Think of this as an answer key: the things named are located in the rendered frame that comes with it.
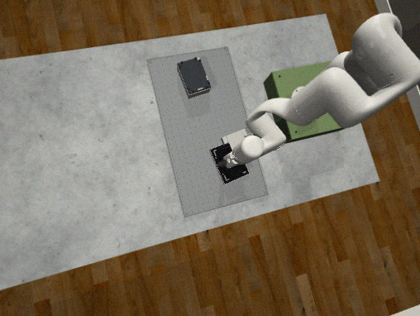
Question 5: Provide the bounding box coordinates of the black well plate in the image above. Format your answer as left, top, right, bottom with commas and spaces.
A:
217, 145, 247, 179

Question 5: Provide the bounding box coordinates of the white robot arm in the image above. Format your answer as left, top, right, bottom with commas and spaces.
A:
221, 13, 420, 165

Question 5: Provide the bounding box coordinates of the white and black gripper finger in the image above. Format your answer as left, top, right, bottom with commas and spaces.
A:
217, 160, 227, 168

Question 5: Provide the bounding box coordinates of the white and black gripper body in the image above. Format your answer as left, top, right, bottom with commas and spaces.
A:
223, 152, 239, 169

